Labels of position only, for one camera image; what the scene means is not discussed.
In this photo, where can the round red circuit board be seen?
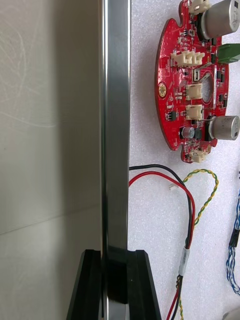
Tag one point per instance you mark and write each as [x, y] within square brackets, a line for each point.
[170, 75]

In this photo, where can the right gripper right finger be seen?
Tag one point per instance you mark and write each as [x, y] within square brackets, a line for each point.
[141, 287]

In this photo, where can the white foam sheet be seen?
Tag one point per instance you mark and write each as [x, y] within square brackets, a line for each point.
[150, 225]

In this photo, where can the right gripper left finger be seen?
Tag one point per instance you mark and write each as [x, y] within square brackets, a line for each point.
[87, 287]

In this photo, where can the steel tray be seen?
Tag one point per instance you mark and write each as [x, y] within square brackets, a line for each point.
[116, 125]

